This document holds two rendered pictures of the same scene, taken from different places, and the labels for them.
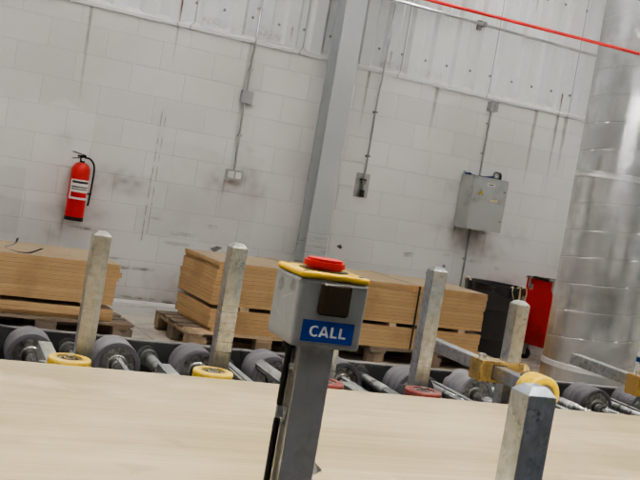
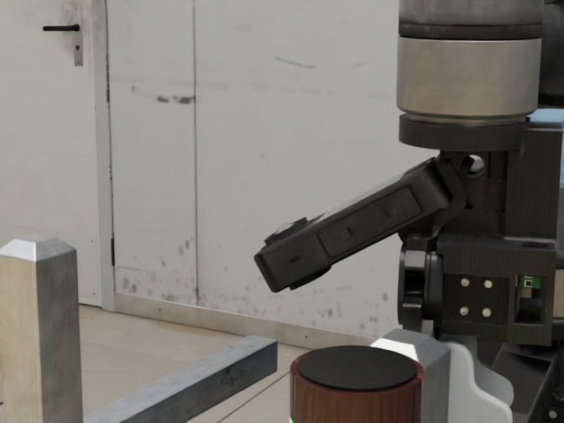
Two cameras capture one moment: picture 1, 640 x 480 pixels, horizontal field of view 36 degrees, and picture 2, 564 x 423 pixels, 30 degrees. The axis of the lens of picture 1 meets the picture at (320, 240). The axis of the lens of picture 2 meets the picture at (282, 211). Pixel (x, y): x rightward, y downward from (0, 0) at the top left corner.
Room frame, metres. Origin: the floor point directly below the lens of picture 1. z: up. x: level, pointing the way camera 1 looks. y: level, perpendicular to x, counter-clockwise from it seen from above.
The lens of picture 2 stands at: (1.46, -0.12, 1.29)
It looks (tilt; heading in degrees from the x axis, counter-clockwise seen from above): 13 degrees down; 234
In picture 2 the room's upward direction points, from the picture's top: straight up
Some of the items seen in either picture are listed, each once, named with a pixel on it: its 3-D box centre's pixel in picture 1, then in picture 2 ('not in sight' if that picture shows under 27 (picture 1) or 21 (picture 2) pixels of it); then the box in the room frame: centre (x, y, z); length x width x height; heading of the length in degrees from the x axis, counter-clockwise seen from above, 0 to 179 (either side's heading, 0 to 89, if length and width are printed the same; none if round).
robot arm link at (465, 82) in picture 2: not in sight; (467, 79); (1.05, -0.53, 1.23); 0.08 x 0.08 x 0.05
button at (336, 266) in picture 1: (324, 267); not in sight; (0.94, -0.01, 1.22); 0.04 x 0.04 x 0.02
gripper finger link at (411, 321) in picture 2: not in sight; (420, 340); (1.08, -0.52, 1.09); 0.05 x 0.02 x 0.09; 42
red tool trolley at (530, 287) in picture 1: (562, 322); not in sight; (9.48, -2.43, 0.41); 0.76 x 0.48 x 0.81; 124
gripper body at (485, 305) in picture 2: not in sight; (474, 227); (1.05, -0.52, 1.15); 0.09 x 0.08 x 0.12; 132
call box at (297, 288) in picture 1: (316, 309); not in sight; (0.94, -0.01, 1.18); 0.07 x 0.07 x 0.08; 21
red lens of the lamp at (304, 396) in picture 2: not in sight; (356, 391); (1.17, -0.47, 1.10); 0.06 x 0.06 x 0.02
